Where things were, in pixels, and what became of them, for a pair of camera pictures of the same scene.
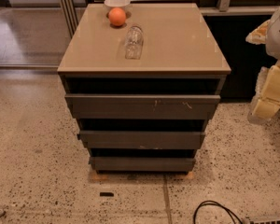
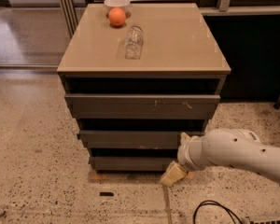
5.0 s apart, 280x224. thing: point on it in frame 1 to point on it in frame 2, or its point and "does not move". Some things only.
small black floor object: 106,194 does not move
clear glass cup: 133,42 does not move
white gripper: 279,36 to 186,155
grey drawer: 141,139 does not move
